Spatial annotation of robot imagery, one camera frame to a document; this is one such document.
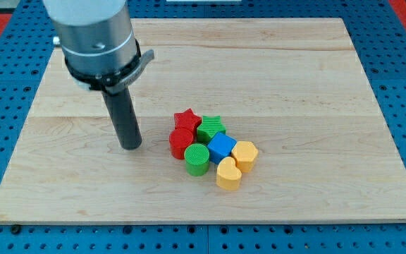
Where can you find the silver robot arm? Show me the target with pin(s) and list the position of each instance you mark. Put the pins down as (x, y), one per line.
(98, 42)

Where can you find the yellow heart block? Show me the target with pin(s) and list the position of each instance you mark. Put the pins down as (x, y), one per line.
(228, 176)

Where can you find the green star block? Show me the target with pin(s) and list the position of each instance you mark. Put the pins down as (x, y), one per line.
(209, 127)

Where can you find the red star block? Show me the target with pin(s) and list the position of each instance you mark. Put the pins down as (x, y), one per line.
(188, 120)

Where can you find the red cylinder block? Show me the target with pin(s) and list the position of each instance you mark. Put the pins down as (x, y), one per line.
(179, 140)

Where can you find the blue cube block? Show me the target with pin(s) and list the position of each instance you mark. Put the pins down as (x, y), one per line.
(220, 147)

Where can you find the green cylinder block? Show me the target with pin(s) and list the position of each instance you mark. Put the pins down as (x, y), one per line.
(196, 159)

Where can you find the yellow hexagon block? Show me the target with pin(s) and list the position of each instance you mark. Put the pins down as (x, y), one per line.
(245, 155)

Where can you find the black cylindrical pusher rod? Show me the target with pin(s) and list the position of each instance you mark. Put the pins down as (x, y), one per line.
(123, 118)

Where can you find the wooden board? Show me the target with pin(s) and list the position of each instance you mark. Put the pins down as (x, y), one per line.
(294, 87)

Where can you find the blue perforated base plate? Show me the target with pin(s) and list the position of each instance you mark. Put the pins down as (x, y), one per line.
(379, 36)

